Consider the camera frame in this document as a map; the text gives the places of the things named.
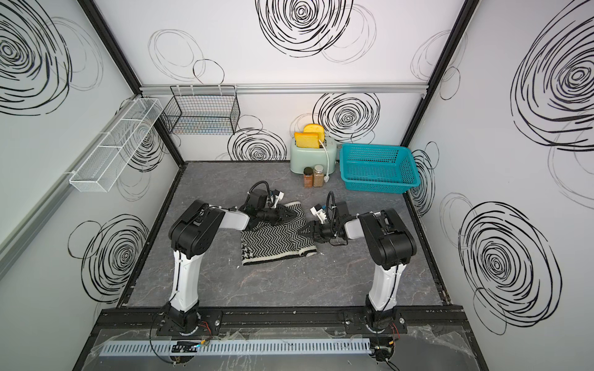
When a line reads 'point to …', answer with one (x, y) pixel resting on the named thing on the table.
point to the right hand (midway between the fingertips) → (303, 236)
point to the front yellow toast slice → (309, 140)
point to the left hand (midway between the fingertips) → (295, 216)
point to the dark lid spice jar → (308, 178)
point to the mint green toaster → (302, 158)
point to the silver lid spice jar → (319, 175)
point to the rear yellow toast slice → (315, 128)
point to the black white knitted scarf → (264, 241)
